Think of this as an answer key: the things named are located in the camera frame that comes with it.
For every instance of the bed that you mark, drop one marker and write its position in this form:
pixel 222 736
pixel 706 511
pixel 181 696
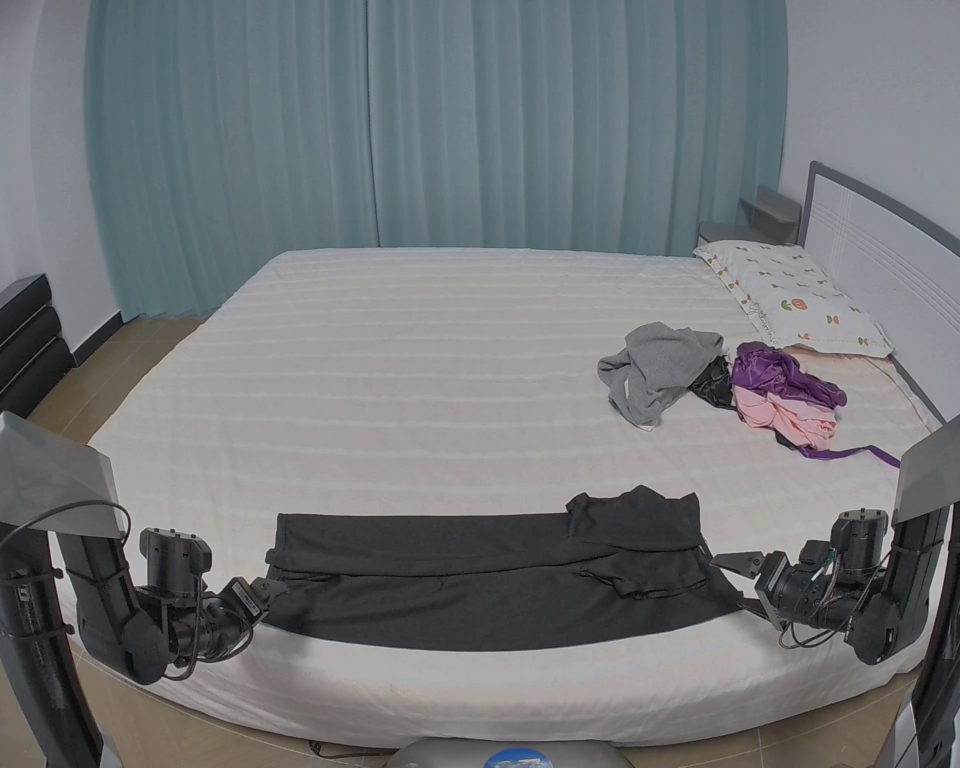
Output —
pixel 450 337

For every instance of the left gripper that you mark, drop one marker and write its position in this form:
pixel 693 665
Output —
pixel 234 626

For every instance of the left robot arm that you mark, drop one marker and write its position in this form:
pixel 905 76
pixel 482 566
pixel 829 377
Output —
pixel 97 585

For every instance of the white printed pillow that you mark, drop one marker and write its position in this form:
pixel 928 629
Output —
pixel 795 289

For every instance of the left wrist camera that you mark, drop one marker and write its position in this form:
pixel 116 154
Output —
pixel 244 596

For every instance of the black T-shirt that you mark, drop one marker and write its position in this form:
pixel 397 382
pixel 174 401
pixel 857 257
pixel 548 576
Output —
pixel 487 592

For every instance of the black chest of drawers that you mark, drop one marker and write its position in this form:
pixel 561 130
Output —
pixel 30 337

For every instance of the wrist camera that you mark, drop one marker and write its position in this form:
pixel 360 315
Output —
pixel 771 577
pixel 244 596

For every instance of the dark grey garment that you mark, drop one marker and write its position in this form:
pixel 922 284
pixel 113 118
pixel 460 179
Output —
pixel 786 442

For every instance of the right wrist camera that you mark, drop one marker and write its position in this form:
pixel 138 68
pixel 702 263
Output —
pixel 771 577

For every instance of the purple garment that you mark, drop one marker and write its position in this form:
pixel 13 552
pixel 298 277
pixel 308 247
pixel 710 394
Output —
pixel 765 367

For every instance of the shiny black garment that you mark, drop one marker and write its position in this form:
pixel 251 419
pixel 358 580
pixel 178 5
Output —
pixel 712 386

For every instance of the grey bedside table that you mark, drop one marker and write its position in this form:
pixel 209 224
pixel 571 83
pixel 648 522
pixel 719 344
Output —
pixel 769 204

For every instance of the blue-green curtain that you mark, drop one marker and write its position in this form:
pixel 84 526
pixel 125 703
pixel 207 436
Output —
pixel 225 150
pixel 562 135

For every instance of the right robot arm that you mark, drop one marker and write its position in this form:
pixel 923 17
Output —
pixel 911 547

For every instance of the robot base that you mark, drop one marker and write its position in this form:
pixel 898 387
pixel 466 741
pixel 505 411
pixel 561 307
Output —
pixel 435 756

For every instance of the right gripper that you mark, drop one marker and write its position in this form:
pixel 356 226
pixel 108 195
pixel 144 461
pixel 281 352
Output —
pixel 796 600

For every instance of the pink garment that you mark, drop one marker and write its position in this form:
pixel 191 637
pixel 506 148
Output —
pixel 772 412

